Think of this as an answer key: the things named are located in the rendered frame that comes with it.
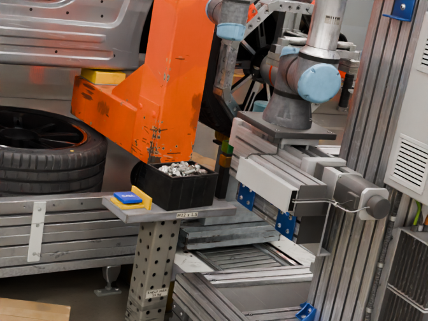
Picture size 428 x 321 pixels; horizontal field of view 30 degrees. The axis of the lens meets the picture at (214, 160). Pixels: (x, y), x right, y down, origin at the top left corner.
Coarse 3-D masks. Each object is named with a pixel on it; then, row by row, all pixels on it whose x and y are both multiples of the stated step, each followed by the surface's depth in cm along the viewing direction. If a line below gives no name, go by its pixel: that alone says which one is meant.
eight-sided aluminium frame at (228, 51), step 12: (264, 0) 304; (276, 0) 303; (264, 12) 302; (300, 12) 311; (312, 12) 314; (252, 24) 300; (228, 48) 299; (228, 60) 299; (228, 72) 301; (216, 84) 306; (228, 84) 304; (216, 96) 308; (228, 96) 305; (228, 108) 308; (312, 108) 332
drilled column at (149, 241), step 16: (144, 224) 265; (160, 224) 261; (176, 224) 264; (144, 240) 266; (160, 240) 263; (176, 240) 267; (144, 256) 266; (160, 256) 265; (144, 272) 270; (160, 272) 267; (144, 288) 266; (160, 288) 270; (128, 304) 275; (144, 304) 268; (160, 304) 272; (128, 320) 276; (144, 320) 270; (160, 320) 274
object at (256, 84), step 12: (276, 12) 337; (300, 24) 330; (264, 36) 319; (252, 48) 317; (264, 48) 326; (240, 60) 317; (252, 60) 319; (216, 72) 309; (252, 72) 327; (240, 84) 320; (252, 84) 324; (264, 84) 328; (252, 96) 326; (264, 96) 331; (240, 108) 346; (252, 108) 345
